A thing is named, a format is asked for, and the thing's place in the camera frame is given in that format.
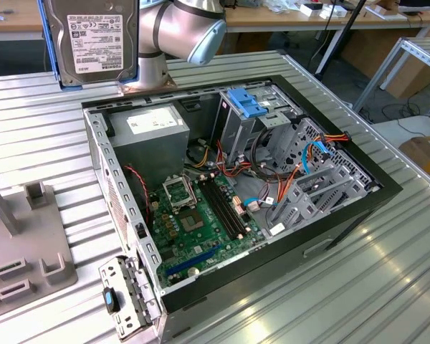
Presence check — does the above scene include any orange power wire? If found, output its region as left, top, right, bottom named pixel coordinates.
left=277, top=131, right=351, bottom=204

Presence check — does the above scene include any hard disk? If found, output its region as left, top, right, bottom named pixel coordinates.
left=37, top=0, right=140, bottom=90

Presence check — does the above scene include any silver disk bay cage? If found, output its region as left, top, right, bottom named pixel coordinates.
left=268, top=118, right=381, bottom=237

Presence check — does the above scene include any black RAM slot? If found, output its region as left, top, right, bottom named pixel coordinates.
left=199, top=178, right=237, bottom=241
left=204, top=178, right=241, bottom=240
left=209, top=176, right=244, bottom=239
left=213, top=175, right=249, bottom=237

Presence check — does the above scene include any silver optical drive cage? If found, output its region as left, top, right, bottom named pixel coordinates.
left=214, top=84, right=305, bottom=169

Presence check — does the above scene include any metal socket cover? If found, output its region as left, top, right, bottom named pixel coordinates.
left=163, top=175, right=197, bottom=211

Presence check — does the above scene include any CPU socket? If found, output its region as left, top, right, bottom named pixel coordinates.
left=178, top=210, right=206, bottom=234

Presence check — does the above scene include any silver power supply box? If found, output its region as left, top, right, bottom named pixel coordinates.
left=107, top=103, right=191, bottom=187

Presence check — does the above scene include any blue plastic latch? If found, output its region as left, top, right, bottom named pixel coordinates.
left=227, top=87, right=269, bottom=119

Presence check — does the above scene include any green motherboard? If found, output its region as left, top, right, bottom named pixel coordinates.
left=146, top=171, right=269, bottom=287

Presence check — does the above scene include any blue expansion slot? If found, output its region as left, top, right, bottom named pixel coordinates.
left=164, top=249, right=221, bottom=277

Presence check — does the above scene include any square brown mounting plate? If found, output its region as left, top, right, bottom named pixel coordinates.
left=118, top=77, right=178, bottom=96

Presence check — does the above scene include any black open PC case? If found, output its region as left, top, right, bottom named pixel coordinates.
left=80, top=74, right=404, bottom=341

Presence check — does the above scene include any wooden desk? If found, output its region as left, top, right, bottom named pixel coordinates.
left=0, top=0, right=44, bottom=42
left=224, top=0, right=430, bottom=76

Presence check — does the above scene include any black blue latch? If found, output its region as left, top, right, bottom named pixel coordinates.
left=102, top=285, right=122, bottom=315

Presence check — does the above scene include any clear plastic bag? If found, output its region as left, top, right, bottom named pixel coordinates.
left=264, top=0, right=302, bottom=15

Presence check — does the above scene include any white small box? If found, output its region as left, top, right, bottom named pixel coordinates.
left=320, top=3, right=348, bottom=19
left=300, top=2, right=325, bottom=18

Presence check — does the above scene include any white flat board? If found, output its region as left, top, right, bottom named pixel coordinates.
left=372, top=114, right=430, bottom=144

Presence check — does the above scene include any gray parts rack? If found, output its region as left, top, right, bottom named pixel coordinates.
left=0, top=167, right=80, bottom=316

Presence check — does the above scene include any large brown cardboard sheet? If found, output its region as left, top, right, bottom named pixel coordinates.
left=340, top=28, right=430, bottom=97

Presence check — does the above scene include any black tripod pole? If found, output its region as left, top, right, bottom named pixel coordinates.
left=315, top=0, right=368, bottom=75

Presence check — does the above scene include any cardboard box with yellow label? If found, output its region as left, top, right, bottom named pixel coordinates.
left=397, top=134, right=430, bottom=187

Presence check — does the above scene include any beige wooden stand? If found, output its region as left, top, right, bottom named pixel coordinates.
left=365, top=0, right=408, bottom=21

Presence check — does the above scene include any black monitor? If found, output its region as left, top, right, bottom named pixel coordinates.
left=397, top=0, right=430, bottom=15

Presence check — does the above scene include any yellow black wire bundle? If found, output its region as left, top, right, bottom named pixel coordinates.
left=186, top=138, right=216, bottom=171

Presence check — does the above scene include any orange black wire harness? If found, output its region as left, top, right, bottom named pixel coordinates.
left=214, top=127, right=291, bottom=183

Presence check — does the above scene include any light blue data wire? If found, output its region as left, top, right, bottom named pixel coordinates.
left=242, top=196, right=273, bottom=213

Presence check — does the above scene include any red black fan wire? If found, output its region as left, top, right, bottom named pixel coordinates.
left=123, top=163, right=152, bottom=225

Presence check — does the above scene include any silver expansion bracket cover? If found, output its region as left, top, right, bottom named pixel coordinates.
left=98, top=254, right=162, bottom=340

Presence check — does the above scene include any aluminium frame shelf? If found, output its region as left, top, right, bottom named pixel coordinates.
left=353, top=35, right=430, bottom=115

